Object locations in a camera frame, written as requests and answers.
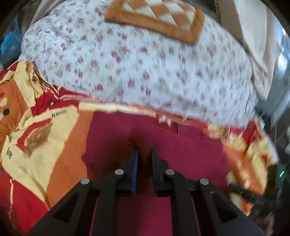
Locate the white floral quilt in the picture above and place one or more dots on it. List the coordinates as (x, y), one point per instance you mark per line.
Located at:
(75, 48)

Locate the blue plastic bag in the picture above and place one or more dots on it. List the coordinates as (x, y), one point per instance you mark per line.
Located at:
(11, 43)

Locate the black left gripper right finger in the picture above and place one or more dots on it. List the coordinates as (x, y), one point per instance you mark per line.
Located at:
(197, 206)

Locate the red orange cream patterned blanket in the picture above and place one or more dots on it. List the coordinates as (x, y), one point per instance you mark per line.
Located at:
(51, 138)

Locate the brown checkered cushion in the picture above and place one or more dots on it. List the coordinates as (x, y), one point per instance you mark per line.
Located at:
(175, 19)

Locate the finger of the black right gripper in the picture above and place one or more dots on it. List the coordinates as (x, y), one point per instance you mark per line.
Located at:
(249, 196)

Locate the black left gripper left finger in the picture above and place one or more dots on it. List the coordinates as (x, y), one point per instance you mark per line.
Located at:
(89, 207)

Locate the beige curtain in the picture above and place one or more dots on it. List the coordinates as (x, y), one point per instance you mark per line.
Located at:
(253, 25)

